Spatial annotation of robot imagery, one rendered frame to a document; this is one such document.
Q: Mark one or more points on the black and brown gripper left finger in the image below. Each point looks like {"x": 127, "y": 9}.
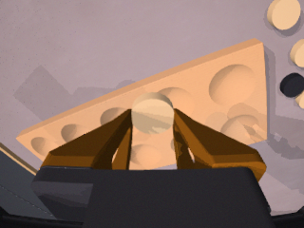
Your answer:
{"x": 97, "y": 147}

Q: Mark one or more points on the black round disc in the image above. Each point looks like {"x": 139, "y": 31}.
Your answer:
{"x": 292, "y": 85}

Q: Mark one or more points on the orange tray with round pockets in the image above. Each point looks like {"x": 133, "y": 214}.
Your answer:
{"x": 225, "y": 90}

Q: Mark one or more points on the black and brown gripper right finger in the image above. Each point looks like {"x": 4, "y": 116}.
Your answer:
{"x": 210, "y": 148}

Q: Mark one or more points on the tan wooden disc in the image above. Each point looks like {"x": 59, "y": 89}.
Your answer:
{"x": 152, "y": 113}
{"x": 300, "y": 99}
{"x": 283, "y": 14}
{"x": 297, "y": 53}

